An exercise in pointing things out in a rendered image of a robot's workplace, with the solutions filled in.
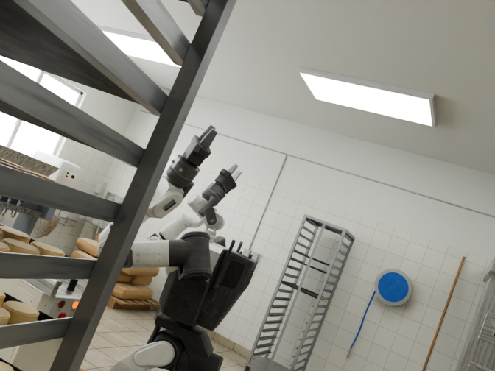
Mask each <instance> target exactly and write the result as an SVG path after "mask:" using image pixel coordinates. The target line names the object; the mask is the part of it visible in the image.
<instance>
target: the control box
mask: <svg viewBox="0 0 495 371"><path fill-rule="evenodd" d="M80 298H81V297H78V296H67V295H57V294H56V295H55V297H50V299H49V303H48V305H47V307H46V310H45V312H44V313H45V314H47V315H49V316H51V317H53V318H55V319H59V316H60V315H61V314H62V313H65V314H66V317H72V316H74V312H75V311H76V308H72V306H73V304H74V303H75V302H79V301H80ZM63 300H64V301H65V305H64V306H63V307H62V308H59V303H60V302H61V301H63Z"/></svg>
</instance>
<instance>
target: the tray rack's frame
mask: <svg viewBox="0 0 495 371"><path fill-rule="evenodd" d="M306 218H307V219H308V220H310V221H311V222H313V223H314V224H315V225H317V226H318V227H321V230H320V233H319V235H318V237H317V241H316V243H315V246H314V248H313V251H312V254H311V256H310V258H309V262H308V264H307V266H306V269H305V272H304V274H303V277H302V279H301V282H300V285H299V287H298V290H297V292H296V295H295V298H294V300H293V302H292V305H291V308H290V310H289V313H288V315H287V318H286V321H285V323H284V326H283V328H282V331H281V334H280V336H279V338H278V341H277V344H276V346H275V349H274V351H273V354H272V357H271V359H269V358H266V357H264V358H258V359H256V360H252V361H251V359H252V355H253V353H254V351H255V347H256V345H257V344H258V341H259V337H260V336H261V333H262V329H263V328H264V325H265V321H267V318H268V314H269V313H270V310H271V306H272V304H273V303H274V298H275V297H276V295H277V293H278V292H277V291H278V289H279V287H280V285H281V281H282V280H283V277H284V273H285V272H286V270H287V265H288V264H289V261H290V257H292V254H293V250H294V249H295V246H296V242H297V241H298V239H299V234H300V233H301V231H302V229H303V228H302V227H303V225H304V223H305V221H306V220H305V219H306ZM324 229H326V230H329V231H331V232H334V233H337V234H340V233H342V232H343V233H342V235H341V234H340V235H341V237H340V240H339V243H338V245H337V248H336V250H335V253H334V256H333V258H332V260H331V263H330V266H329V269H328V272H327V274H326V277H325V279H324V281H323V285H322V287H321V289H320V293H319V295H318V297H317V300H316V303H315V306H314V308H313V310H312V314H311V316H310V318H309V321H308V324H307V326H306V330H305V331H304V334H303V337H302V340H301V343H300V344H299V347H298V350H297V353H296V355H295V358H294V360H293V363H292V366H291V368H290V369H288V368H286V367H284V366H282V365H281V364H279V363H277V362H275V361H274V360H273V359H274V358H275V354H276V352H277V349H278V346H279V344H280V342H281V339H282V336H283V334H284V331H285V329H286V326H287V323H288V321H289V318H290V316H291V313H292V310H293V308H294V306H295V302H296V300H297V298H298V295H299V292H300V290H301V287H302V285H303V282H304V279H305V277H306V274H307V272H308V269H309V266H310V264H311V262H312V259H313V256H314V254H315V250H316V249H317V246H318V243H319V240H320V237H321V236H322V233H323V230H324ZM345 234H346V235H347V236H349V237H350V238H351V239H353V240H354V238H355V237H354V236H353V235H352V234H351V233H350V232H349V231H348V230H347V229H345V228H343V227H339V226H336V225H333V224H331V223H328V222H325V221H323V220H320V219H317V218H315V217H312V216H309V215H306V214H304V216H303V219H302V222H301V225H300V227H299V229H298V232H297V235H296V237H295V240H294V242H293V244H292V248H291V250H290V252H289V255H288V257H287V260H286V263H285V265H284V268H283V270H282V273H281V276H280V278H279V280H278V283H277V286H276V288H275V291H274V293H273V296H272V298H271V301H270V304H269V306H268V308H267V311H266V314H265V315H264V319H263V321H262V324H261V327H260V329H259V332H258V334H257V337H256V340H255V342H254V344H253V347H252V349H251V352H250V355H249V357H248V359H247V362H246V364H245V365H246V367H247V366H249V369H248V371H250V368H253V369H254V370H256V371H293V370H294V368H295V365H296V362H297V360H298V357H299V355H300V352H301V349H302V347H303V343H304V341H305V339H306V336H307V334H308V331H309V328H310V325H311V324H312V320H313V318H314V315H315V312H316V310H317V307H318V305H319V302H320V299H321V297H322V294H323V291H324V289H325V287H326V284H327V281H328V279H329V275H330V274H331V270H332V268H333V266H334V262H335V260H336V257H337V254H338V252H339V250H340V247H341V244H342V242H343V239H344V237H345ZM246 367H245V368H246Z"/></svg>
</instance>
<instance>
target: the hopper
mask: <svg viewBox="0 0 495 371"><path fill-rule="evenodd" d="M0 158H2V159H5V160H8V161H10V162H12V163H15V164H18V165H19V166H22V167H23V169H27V170H30V171H32V172H35V173H38V174H41V175H43V176H45V177H48V176H50V175H51V174H53V173H54V172H56V171H57V170H58V169H59V168H58V167H56V166H53V165H51V164H48V163H45V162H43V161H42V160H38V159H36V158H34V157H31V156H29V155H26V154H24V153H22V152H19V151H16V150H14V149H11V148H9V147H6V146H3V145H1V144H0Z"/></svg>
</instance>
